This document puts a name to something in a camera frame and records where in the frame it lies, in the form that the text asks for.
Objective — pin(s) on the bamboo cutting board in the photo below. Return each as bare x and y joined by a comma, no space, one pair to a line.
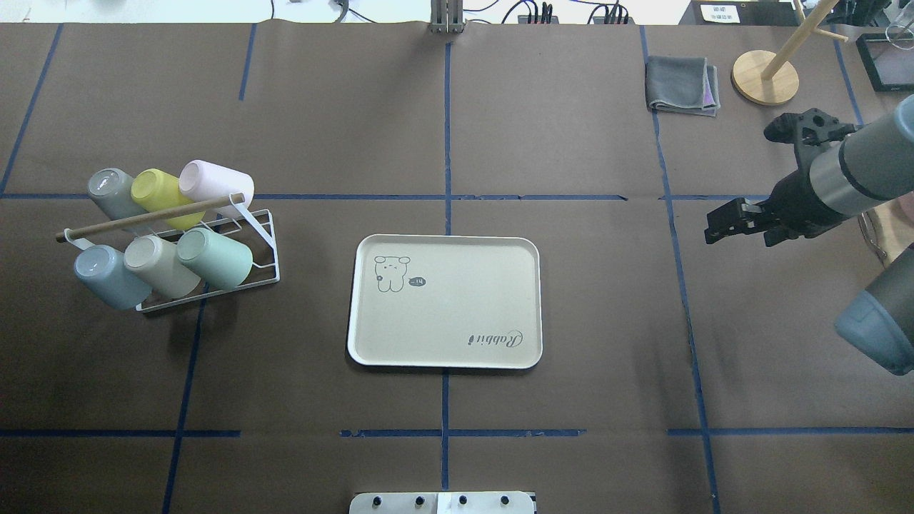
887,231

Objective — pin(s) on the blue cup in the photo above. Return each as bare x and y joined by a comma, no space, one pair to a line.
102,269

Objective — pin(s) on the black box with label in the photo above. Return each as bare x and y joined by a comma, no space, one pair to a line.
714,13

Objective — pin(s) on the mint green cup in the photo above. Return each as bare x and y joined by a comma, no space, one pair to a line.
221,261

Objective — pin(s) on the beige cup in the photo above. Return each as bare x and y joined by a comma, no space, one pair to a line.
155,261

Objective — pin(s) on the pink cup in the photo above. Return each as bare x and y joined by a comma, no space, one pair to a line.
201,181

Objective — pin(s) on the white wire cup rack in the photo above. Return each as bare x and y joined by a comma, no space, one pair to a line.
256,229

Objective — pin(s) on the yellow cup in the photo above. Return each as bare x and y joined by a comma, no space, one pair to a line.
155,190

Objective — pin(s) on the cream rabbit tray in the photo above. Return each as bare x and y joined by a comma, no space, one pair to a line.
446,302

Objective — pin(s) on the aluminium frame post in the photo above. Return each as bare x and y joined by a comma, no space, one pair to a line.
447,17

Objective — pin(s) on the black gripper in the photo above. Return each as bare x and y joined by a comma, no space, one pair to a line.
791,197

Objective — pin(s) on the grey folded cloth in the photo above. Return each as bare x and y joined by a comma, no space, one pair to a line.
682,84

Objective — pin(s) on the black metal tray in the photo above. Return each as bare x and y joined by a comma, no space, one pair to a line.
889,65

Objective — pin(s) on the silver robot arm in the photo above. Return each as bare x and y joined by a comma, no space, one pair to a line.
843,171

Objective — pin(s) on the grey cup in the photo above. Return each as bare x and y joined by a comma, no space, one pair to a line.
110,189

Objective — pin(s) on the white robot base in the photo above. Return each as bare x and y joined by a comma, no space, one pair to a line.
499,501

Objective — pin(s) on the wooden mug tree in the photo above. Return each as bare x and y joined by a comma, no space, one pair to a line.
767,78

